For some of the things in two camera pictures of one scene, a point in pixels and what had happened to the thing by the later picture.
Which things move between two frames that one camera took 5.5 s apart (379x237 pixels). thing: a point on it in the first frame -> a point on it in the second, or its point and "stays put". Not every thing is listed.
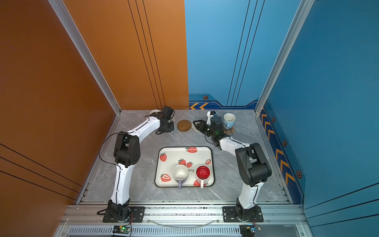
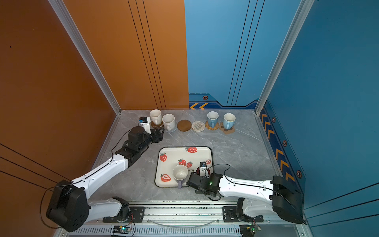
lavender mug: (180, 173) stays put
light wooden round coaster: (184, 125) stays put
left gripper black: (171, 128) -> (156, 135)
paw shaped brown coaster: (228, 131) stays put
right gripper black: (202, 125) -> (198, 192)
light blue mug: (229, 119) stays put
